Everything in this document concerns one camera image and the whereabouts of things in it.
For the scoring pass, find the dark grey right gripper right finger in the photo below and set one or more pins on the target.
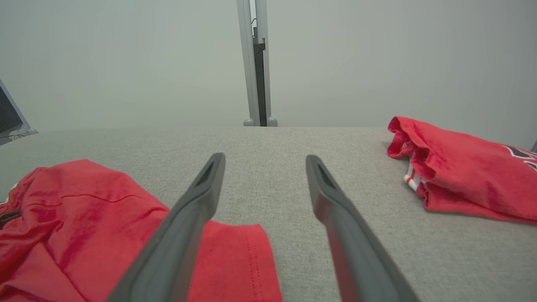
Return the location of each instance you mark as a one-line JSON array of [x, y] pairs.
[[352, 243]]

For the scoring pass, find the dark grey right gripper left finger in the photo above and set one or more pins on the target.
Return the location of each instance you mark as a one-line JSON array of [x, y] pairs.
[[176, 235]]

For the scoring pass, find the red jersey with white sleeves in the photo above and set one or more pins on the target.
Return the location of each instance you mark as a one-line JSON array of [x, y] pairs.
[[470, 172]]

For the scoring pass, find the grey cylindrical post foot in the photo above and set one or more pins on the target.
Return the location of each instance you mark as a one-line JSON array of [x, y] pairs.
[[248, 122], [272, 121]]

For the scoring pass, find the grey partition double post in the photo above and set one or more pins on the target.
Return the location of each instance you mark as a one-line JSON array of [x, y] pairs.
[[250, 63]]

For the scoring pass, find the grey slanted frame post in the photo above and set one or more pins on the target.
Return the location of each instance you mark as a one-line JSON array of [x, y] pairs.
[[19, 117]]

